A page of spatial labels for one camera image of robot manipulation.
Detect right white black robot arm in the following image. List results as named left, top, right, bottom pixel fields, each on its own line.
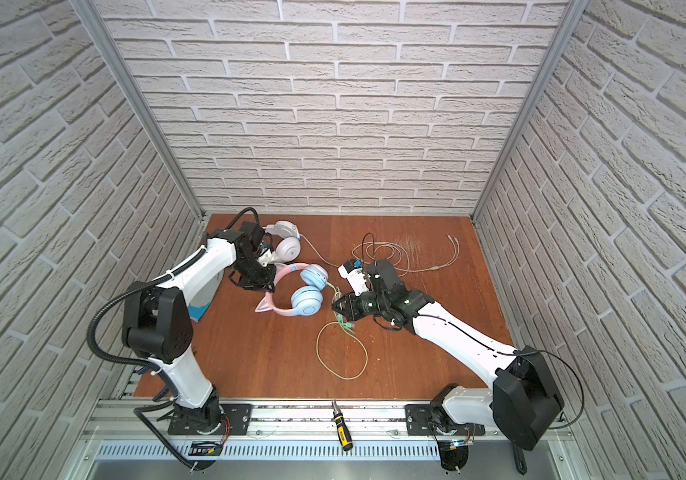
left=332, top=259, right=565, bottom=451

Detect black corrugated cable conduit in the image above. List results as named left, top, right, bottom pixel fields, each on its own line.
left=86, top=245, right=209, bottom=368

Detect green headphone cable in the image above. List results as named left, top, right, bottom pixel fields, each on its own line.
left=315, top=281, right=370, bottom=382

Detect small black electronics board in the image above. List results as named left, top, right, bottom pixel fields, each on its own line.
left=189, top=441, right=224, bottom=457

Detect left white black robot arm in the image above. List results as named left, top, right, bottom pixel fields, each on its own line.
left=122, top=222, right=276, bottom=432

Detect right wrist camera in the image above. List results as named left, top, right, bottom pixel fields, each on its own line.
left=338, top=259, right=369, bottom=295

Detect yellow black screwdriver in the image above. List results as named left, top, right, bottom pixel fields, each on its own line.
left=331, top=400, right=354, bottom=452

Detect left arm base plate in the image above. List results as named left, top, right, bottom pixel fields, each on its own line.
left=168, top=403, right=253, bottom=436

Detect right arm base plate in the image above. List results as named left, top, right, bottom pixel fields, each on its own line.
left=405, top=403, right=486, bottom=437

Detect red pipe wrench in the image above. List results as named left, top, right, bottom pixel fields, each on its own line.
left=513, top=445, right=528, bottom=476

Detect aluminium frame rail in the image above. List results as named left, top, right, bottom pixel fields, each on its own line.
left=81, top=398, right=572, bottom=442

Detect white headphones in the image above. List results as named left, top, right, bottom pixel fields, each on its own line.
left=259, top=220, right=301, bottom=265

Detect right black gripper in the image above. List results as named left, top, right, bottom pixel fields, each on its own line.
left=333, top=290, right=393, bottom=322

